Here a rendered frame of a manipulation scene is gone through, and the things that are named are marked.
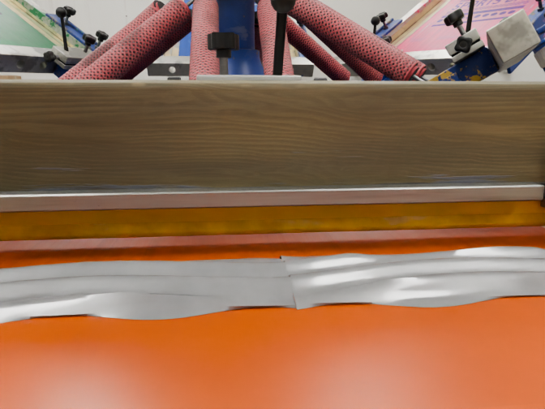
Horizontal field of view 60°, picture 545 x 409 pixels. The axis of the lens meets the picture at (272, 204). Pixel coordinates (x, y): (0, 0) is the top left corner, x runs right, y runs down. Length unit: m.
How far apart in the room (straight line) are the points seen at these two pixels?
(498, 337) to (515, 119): 0.17
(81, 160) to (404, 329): 0.21
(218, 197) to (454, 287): 0.14
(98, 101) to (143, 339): 0.15
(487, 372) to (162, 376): 0.11
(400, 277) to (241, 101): 0.14
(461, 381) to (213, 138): 0.19
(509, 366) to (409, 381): 0.04
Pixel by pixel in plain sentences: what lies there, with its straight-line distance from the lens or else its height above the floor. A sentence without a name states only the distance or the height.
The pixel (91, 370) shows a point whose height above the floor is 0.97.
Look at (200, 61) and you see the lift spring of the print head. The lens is 0.80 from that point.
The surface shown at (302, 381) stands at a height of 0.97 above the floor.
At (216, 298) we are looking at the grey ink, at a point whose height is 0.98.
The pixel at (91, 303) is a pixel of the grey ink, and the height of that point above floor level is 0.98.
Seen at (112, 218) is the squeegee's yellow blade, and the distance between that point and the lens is 0.32.
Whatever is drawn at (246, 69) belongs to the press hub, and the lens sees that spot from 1.09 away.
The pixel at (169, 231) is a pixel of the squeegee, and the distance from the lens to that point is 0.32.
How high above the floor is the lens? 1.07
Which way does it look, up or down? 14 degrees down
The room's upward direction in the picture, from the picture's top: straight up
